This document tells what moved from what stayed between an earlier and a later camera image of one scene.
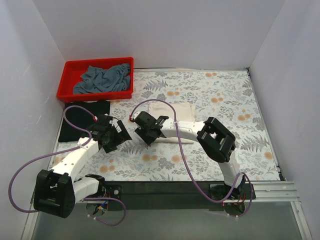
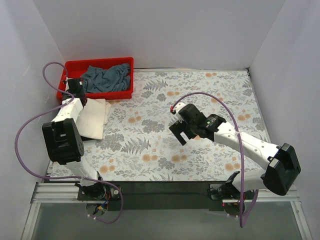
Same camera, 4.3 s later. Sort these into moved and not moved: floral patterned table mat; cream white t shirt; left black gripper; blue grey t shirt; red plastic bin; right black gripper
Moved: cream white t shirt; left black gripper; right black gripper
Not moved: blue grey t shirt; floral patterned table mat; red plastic bin
